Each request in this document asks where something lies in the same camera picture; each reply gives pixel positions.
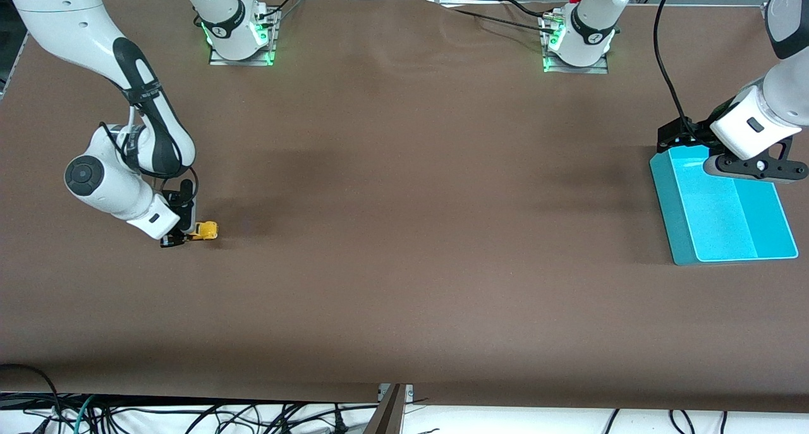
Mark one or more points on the grey table support beam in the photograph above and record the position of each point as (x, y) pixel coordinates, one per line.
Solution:
(387, 418)

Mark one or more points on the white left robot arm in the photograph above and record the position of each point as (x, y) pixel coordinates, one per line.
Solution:
(742, 137)

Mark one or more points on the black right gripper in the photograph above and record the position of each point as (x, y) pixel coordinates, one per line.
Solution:
(182, 213)

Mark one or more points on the brown table cover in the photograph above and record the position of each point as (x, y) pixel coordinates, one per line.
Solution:
(404, 263)

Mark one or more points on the yellow beetle toy car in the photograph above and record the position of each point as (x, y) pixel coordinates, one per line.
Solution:
(207, 230)

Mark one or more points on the turquoise plastic bin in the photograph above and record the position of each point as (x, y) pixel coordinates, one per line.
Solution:
(720, 219)

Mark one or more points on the small metal table bracket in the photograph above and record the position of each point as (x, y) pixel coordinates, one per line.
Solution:
(409, 393)

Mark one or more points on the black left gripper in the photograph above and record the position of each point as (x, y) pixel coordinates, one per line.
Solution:
(693, 133)

